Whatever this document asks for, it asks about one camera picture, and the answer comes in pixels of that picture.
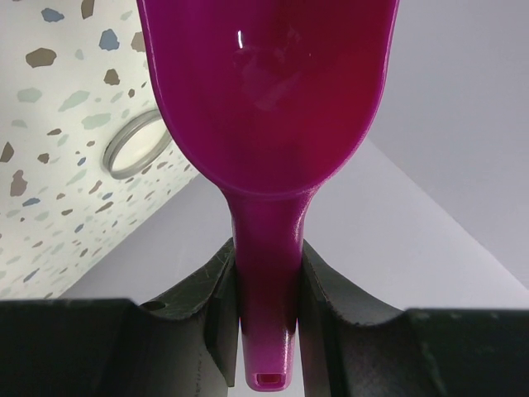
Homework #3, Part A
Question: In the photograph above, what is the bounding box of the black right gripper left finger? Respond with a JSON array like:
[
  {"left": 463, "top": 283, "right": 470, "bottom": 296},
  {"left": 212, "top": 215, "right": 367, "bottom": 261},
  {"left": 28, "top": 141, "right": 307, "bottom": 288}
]
[{"left": 1, "top": 242, "right": 239, "bottom": 396}]

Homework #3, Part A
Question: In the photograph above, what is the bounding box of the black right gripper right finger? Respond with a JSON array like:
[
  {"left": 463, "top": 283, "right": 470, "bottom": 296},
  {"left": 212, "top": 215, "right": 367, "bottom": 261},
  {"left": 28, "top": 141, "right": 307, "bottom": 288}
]
[{"left": 298, "top": 245, "right": 528, "bottom": 396}]

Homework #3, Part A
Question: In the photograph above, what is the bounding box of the magenta plastic scoop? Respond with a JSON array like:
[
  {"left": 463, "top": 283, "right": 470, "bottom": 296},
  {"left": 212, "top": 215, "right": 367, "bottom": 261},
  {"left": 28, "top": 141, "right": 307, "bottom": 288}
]
[{"left": 138, "top": 1, "right": 398, "bottom": 392}]

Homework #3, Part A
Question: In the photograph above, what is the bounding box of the round silver jar lid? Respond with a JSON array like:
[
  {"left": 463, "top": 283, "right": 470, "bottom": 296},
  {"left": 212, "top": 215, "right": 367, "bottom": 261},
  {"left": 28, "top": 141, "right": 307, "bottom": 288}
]
[{"left": 102, "top": 109, "right": 173, "bottom": 180}]

